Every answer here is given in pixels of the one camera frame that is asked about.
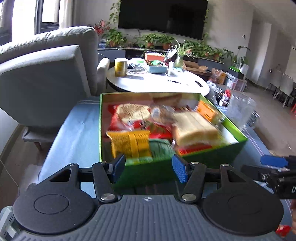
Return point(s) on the red yellow striped snack bag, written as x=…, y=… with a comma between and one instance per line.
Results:
x=193, y=148

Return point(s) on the orange box on table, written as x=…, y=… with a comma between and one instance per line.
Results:
x=154, y=56

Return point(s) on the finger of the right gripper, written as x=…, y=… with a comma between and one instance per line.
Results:
x=274, y=161

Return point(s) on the open cardboard box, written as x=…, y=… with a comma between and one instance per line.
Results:
x=195, y=67

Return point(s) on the light blue tray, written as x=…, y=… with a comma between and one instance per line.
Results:
x=157, y=69

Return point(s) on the yellow tin can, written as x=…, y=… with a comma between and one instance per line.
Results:
x=120, y=67

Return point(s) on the tall potted plant white pot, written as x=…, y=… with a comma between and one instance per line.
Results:
x=237, y=61

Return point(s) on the red rice cracker bag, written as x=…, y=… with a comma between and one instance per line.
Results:
x=128, y=116

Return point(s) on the red flower decoration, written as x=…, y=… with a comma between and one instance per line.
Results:
x=102, y=27

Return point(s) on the grey armchair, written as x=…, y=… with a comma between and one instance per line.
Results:
x=43, y=77

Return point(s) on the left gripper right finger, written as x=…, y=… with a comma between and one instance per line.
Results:
x=192, y=175

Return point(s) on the orange bread roll packet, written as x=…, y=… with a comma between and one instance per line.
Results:
x=209, y=113

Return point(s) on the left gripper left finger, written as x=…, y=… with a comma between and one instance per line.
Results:
x=104, y=175

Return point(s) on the brown mushroom snack bag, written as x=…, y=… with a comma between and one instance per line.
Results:
x=163, y=109

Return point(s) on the small red white snack packet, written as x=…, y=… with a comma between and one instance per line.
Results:
x=283, y=230

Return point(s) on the clear glass mug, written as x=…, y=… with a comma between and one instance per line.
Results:
x=239, y=109

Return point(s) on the yellow barcode snack packet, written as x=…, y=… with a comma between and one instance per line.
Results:
x=133, y=144

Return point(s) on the white round coffee table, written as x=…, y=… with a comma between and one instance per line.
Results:
x=180, y=82

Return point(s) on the green cardboard box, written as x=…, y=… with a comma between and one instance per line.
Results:
x=157, y=172

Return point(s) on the spider plant in vase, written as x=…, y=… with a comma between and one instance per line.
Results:
x=182, y=50

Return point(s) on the black wall television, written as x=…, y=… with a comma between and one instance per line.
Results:
x=179, y=17

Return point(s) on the blue checked tablecloth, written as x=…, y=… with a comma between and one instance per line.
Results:
x=78, y=141

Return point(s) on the green snack bag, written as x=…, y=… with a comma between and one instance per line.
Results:
x=161, y=150

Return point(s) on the red monkey snack bag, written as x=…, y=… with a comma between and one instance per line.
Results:
x=160, y=131

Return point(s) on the potted green plant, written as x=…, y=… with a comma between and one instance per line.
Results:
x=114, y=38

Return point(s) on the clear toast bread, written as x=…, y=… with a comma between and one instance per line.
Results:
x=191, y=128

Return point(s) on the clear storage bin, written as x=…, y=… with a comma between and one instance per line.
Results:
x=234, y=83

